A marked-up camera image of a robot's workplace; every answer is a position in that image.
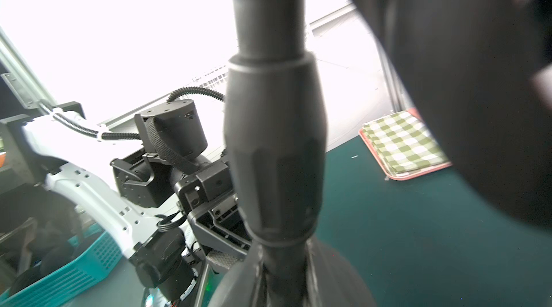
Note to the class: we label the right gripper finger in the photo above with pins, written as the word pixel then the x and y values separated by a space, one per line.
pixel 468 66

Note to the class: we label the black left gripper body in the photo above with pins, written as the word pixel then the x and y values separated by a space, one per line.
pixel 208 200

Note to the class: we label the black microphone stand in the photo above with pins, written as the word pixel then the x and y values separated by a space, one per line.
pixel 275 130

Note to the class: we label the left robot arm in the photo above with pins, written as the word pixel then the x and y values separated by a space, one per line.
pixel 171 211

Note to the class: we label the green white checkered cloth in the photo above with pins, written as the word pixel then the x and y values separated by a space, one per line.
pixel 403 143

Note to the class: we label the pink plastic tray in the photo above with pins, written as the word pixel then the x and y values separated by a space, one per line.
pixel 401 151

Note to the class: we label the teal plastic crate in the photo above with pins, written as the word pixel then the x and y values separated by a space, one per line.
pixel 91 267

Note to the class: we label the white wire basket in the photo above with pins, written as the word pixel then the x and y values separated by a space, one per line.
pixel 214 79

